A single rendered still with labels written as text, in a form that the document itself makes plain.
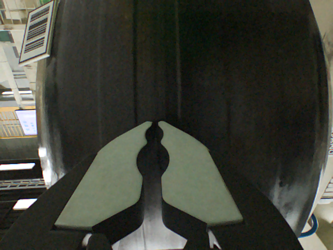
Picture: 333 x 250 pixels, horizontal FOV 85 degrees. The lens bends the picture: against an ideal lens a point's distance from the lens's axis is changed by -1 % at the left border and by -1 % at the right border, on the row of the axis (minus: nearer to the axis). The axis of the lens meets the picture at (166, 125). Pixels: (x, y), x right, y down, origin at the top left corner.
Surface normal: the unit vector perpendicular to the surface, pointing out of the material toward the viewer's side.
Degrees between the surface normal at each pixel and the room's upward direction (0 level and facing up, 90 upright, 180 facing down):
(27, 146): 90
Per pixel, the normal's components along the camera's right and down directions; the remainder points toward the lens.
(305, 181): 0.29, 0.22
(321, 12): -1.00, 0.02
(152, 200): 0.03, 0.26
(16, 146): 0.07, 0.47
